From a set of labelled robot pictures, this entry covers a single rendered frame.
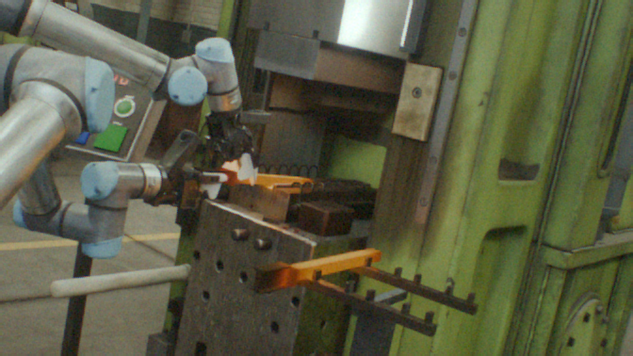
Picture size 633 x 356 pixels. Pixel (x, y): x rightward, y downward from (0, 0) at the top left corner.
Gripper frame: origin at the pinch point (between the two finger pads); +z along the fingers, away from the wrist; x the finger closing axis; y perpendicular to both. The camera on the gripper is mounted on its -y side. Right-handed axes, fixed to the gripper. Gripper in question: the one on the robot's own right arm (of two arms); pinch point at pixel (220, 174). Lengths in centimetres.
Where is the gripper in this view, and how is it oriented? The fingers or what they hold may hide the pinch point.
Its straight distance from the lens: 173.6
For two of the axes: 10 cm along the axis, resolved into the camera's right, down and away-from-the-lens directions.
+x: 7.6, 2.4, -6.0
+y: -2.0, 9.7, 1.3
